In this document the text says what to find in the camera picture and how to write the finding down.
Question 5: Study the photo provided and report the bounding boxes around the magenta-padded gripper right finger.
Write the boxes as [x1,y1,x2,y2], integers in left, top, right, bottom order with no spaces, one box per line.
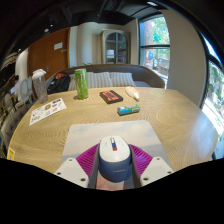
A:
[129,143,175,190]

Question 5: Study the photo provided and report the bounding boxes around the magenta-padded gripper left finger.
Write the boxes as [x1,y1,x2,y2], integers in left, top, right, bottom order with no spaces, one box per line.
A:
[53,143,101,190]

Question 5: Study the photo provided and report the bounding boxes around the white and blue computer mouse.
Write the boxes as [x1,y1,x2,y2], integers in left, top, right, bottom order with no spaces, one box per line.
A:
[97,135,132,183]

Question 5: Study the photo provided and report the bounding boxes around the painted landscape mouse pad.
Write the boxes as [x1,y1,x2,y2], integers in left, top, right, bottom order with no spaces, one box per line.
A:
[60,119,174,191]

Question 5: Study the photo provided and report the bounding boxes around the white sticker sheet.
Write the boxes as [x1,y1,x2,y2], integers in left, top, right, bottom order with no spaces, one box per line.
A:
[28,97,68,127]

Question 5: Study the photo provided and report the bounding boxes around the small teal pack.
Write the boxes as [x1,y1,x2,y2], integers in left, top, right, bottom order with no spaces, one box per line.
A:
[116,104,141,117]

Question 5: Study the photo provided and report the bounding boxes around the white plastic wrapper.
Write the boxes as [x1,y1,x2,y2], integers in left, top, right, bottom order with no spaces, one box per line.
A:
[124,86,141,102]

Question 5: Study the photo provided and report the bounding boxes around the black and red box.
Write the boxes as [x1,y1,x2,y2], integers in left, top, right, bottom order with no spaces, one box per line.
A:
[99,89,124,105]

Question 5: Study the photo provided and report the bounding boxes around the green drink can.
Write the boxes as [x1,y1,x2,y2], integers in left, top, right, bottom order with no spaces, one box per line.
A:
[74,68,90,100]

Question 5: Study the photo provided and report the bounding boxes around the striped cushion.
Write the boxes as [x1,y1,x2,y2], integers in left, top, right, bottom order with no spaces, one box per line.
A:
[68,73,78,92]
[109,71,137,88]
[86,71,114,89]

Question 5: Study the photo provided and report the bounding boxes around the black and orange bag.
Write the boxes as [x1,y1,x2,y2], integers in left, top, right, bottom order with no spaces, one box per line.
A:
[46,72,72,96]

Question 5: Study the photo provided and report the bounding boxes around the clear shaker bottle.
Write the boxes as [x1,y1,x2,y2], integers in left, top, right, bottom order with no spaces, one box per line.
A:
[31,68,49,104]

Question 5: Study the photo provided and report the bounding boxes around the large black-framed window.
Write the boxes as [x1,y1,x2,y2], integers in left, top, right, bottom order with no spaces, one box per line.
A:
[199,36,224,159]

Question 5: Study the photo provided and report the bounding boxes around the white dining chair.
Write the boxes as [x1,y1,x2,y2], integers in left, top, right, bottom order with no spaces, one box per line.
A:
[18,76,34,105]

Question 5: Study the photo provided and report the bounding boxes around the grey-brown curved sofa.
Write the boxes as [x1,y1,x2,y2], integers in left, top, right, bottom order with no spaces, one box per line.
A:
[45,64,166,91]

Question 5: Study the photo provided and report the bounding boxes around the person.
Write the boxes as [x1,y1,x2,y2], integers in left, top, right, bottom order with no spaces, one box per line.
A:
[11,74,20,97]

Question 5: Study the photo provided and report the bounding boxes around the wooden door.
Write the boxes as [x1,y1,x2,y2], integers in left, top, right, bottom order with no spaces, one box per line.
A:
[27,27,71,81]

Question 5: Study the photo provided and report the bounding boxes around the glass-door cabinet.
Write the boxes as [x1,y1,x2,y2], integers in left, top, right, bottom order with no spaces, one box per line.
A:
[100,29,131,65]

